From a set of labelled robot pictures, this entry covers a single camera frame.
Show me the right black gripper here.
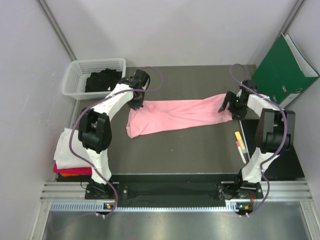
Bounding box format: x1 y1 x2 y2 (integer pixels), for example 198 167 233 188
218 91 248 121

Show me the pink t shirt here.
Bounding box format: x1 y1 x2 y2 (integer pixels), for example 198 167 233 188
126 93 232 139

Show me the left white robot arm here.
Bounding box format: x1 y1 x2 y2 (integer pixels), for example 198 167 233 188
78 69 151 200

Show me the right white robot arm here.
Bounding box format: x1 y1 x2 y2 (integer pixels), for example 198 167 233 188
219 80 296 200

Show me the yellow highlighter pen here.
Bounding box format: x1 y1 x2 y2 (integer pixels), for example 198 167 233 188
234 131 247 154

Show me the black t shirt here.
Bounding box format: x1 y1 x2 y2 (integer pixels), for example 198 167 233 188
85 68 122 93

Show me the pink white marker pen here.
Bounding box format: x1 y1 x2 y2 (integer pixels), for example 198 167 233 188
236 141 247 165

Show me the white plastic basket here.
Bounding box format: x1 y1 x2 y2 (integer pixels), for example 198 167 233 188
61 57 127 101

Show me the red folded t shirt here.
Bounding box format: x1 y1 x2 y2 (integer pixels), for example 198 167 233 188
53 163 92 176

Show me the white folded t shirt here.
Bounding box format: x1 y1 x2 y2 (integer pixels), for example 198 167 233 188
53 128 91 168

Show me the orange folded t shirt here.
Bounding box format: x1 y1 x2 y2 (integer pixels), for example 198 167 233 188
60 172 82 178

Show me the green ring binder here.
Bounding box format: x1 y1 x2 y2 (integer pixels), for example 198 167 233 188
252 34 320 108

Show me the aluminium frame rail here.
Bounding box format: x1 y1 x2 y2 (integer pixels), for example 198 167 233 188
40 180 313 202

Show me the grey slotted cable duct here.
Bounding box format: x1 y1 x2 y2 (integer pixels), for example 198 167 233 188
50 201 250 213

